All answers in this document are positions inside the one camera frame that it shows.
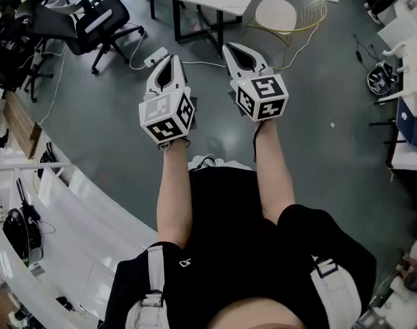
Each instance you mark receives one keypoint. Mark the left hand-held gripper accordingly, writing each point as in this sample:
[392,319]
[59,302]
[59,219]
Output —
[165,115]

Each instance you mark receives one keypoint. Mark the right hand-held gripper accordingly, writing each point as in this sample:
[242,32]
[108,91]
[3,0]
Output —
[259,98]

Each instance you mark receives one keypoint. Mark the person's left forearm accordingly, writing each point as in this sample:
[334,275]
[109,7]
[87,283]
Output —
[174,190]

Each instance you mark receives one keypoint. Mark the person's right forearm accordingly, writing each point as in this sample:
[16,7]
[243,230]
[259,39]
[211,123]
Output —
[273,177]

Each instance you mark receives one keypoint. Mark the white power strip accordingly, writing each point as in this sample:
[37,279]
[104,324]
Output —
[156,56]

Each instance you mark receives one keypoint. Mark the black office chair grey seat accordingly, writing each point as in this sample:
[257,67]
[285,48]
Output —
[102,22]

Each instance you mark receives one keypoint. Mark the black round marker device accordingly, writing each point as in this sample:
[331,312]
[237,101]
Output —
[379,81]

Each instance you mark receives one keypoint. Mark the wooden low cabinet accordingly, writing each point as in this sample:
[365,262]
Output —
[20,122]

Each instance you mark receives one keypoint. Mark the black mesh office chair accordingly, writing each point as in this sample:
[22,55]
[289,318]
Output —
[16,46]

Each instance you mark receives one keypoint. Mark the white device with antennas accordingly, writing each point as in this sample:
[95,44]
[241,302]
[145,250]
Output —
[413,63]

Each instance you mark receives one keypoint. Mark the person's black t-shirt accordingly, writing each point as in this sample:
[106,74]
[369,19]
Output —
[235,235]

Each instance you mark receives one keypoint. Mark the white curved desk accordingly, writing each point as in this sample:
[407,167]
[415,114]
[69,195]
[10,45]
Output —
[78,225]

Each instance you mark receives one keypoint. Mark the blue box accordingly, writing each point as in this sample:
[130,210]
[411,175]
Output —
[412,125]

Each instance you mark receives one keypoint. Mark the black helmet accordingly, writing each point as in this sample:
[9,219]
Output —
[18,231]

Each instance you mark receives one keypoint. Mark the person's chin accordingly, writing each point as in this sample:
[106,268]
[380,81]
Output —
[256,315]

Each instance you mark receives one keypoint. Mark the white frame office chair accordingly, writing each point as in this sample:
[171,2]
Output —
[76,3]

